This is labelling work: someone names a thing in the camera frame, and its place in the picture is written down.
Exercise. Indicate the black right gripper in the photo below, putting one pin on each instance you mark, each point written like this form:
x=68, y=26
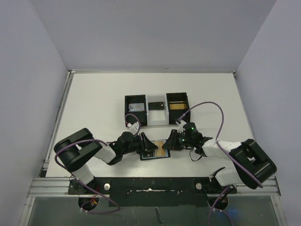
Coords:
x=176, y=139

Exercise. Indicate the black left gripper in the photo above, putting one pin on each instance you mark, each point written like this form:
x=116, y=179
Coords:
x=146, y=145

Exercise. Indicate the black leather card holder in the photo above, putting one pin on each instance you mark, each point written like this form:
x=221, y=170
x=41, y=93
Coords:
x=168, y=155

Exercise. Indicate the gold card from holder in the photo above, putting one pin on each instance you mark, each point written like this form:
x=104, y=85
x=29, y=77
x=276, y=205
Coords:
x=159, y=152

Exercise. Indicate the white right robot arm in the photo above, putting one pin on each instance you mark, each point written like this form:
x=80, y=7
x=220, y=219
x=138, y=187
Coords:
x=252, y=166

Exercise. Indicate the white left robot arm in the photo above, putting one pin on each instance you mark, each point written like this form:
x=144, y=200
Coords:
x=73, y=152

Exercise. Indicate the gold credit card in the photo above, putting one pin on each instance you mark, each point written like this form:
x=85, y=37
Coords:
x=178, y=106

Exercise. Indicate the silver credit card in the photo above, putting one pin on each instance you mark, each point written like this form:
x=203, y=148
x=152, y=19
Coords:
x=136, y=107

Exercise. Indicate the black credit card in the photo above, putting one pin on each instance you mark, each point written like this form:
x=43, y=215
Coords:
x=156, y=106

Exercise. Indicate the black right bin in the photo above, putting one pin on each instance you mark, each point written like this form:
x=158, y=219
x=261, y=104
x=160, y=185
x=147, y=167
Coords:
x=176, y=97

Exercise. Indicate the black bin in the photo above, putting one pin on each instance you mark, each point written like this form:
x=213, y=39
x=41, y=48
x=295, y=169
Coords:
x=176, y=97
x=142, y=116

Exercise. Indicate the white middle bin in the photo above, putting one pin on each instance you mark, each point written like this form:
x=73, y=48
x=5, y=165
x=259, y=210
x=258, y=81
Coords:
x=157, y=117

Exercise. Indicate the black left bin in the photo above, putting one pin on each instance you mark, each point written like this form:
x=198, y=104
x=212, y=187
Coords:
x=142, y=116

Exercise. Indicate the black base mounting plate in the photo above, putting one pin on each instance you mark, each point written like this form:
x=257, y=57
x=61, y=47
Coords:
x=157, y=192

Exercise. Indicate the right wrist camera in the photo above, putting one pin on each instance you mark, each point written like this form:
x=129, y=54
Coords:
x=190, y=129

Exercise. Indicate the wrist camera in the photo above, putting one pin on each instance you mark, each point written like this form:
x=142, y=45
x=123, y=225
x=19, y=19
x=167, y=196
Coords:
x=134, y=128
x=190, y=129

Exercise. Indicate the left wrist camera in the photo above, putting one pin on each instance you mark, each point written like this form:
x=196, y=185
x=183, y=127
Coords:
x=134, y=128

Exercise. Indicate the aluminium frame rail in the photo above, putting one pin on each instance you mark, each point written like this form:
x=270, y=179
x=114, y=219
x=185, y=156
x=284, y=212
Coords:
x=52, y=186

